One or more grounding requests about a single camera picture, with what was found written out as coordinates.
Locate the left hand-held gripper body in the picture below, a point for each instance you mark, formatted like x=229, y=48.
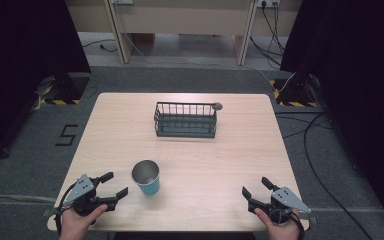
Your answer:
x=80, y=190

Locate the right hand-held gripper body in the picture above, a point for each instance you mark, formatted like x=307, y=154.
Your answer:
x=281, y=200

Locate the blue metal cup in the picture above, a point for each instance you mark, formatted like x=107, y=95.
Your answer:
x=149, y=187

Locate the person's right hand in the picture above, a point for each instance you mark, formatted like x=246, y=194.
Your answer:
x=280, y=231

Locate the person's left hand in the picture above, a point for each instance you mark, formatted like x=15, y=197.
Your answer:
x=76, y=225

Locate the grey round disc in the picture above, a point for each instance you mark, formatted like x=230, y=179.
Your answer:
x=218, y=106

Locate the stand base with striped tape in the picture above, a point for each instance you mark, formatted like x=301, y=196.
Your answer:
x=67, y=89
x=296, y=93

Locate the black curtain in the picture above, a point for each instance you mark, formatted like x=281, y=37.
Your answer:
x=360, y=83
x=20, y=66

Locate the beige wooden desk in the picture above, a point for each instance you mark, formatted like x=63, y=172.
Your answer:
x=183, y=18

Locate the white wall socket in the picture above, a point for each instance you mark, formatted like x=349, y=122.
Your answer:
x=268, y=2

